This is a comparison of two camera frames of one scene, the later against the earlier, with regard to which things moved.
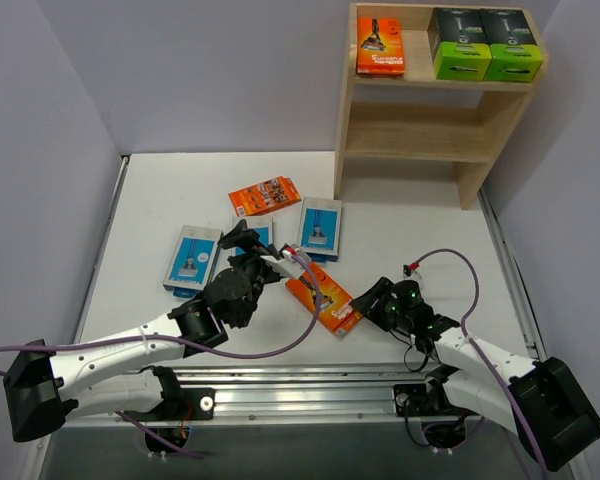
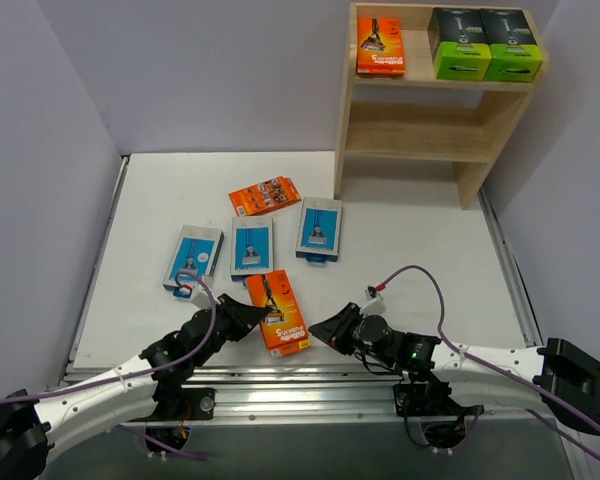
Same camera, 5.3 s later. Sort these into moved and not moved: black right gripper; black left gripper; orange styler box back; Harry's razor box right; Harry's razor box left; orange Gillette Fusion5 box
Moved: orange Gillette Fusion5 box; black right gripper; black left gripper
Not moved: Harry's razor box right; orange styler box back; Harry's razor box left
